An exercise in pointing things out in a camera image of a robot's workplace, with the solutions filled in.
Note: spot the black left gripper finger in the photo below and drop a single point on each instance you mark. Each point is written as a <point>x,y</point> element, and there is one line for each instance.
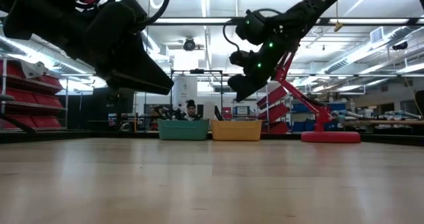
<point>139,61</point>
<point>139,83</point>

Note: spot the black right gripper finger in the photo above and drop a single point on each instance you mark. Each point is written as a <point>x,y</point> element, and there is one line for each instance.
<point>246,86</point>

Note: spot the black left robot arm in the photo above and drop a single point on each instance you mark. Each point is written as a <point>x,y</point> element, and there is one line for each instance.
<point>33,15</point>

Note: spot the small red bin shelf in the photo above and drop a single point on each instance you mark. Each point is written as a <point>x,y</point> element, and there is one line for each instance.
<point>275,113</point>

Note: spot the yellow plastic bin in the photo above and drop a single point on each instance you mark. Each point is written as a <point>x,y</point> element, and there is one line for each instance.
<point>236,130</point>

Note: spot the small red tag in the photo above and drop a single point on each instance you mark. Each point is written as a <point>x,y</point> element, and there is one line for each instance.
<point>88,0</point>

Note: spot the blue storage bins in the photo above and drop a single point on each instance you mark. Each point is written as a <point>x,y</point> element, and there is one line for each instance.
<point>299,108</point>

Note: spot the person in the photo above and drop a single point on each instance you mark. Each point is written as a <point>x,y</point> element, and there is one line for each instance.
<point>191,113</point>

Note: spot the teal plastic bin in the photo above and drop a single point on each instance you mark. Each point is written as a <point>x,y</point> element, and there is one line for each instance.
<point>183,130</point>

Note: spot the yellow hanging tag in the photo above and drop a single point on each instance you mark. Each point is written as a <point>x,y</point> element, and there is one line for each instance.
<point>338,26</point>

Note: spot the large red bin shelf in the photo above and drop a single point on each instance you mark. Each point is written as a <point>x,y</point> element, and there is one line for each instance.
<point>20,96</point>

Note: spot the red desk lamp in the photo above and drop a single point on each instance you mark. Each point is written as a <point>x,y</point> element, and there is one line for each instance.
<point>329,137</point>

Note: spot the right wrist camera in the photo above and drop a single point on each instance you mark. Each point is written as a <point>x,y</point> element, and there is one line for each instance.
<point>240,57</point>

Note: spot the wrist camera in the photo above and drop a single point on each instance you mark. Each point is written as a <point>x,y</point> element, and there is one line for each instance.
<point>240,57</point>
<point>126,13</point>

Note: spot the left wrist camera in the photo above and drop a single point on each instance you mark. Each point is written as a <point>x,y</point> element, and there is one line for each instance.
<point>126,13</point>

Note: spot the round black ceiling camera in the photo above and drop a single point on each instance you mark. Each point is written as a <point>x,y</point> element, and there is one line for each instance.
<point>189,45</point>

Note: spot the black aluminium table frame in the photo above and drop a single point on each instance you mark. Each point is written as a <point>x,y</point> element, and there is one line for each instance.
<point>99,135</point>

